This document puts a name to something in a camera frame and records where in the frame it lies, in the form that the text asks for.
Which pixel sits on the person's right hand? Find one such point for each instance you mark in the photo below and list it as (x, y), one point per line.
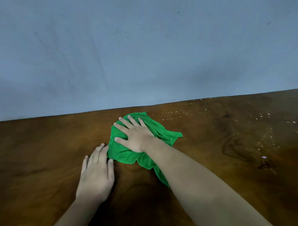
(138, 137)

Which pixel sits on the person's left hand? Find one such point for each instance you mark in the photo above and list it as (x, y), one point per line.
(96, 179)

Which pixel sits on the person's right middle finger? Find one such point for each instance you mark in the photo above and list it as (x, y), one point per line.
(125, 122)

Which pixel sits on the person's right thumb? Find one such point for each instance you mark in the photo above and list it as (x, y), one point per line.
(120, 141)

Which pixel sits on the person's left middle finger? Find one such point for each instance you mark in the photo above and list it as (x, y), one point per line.
(98, 153)

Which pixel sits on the person's left little finger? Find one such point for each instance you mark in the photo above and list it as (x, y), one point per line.
(84, 163)

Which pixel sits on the person's right little finger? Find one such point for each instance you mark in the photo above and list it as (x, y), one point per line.
(142, 122)

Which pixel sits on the person's left thumb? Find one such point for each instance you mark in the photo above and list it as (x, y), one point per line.
(111, 169)

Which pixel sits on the green microfiber cloth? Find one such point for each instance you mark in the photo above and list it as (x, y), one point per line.
(121, 153)

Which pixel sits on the person's right forearm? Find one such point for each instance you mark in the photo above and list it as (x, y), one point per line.
(197, 186)

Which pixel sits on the person's left forearm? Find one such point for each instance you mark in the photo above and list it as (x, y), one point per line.
(76, 213)

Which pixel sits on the scattered white droplets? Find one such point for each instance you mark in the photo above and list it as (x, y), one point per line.
(263, 139)

